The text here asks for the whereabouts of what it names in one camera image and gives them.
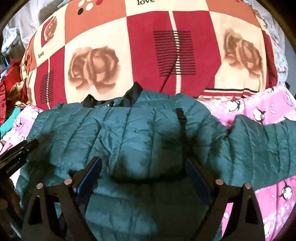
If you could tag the teal quilted puffer jacket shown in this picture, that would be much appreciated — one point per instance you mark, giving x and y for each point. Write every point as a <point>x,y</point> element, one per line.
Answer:
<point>150,157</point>

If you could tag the teal green garment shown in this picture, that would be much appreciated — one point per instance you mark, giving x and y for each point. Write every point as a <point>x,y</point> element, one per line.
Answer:
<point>8,124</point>

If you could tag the pink penguin bed sheet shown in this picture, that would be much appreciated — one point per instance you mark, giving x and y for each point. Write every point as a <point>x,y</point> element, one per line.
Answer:
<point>266,138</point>

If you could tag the rose patterned checkered quilt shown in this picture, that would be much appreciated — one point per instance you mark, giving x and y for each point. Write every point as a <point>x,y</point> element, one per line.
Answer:
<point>204,49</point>

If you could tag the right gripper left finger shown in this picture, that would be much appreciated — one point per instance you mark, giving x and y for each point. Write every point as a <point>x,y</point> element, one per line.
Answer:
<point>58,212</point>

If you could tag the red clothing pile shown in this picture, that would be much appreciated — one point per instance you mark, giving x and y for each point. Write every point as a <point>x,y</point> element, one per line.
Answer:
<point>13,89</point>

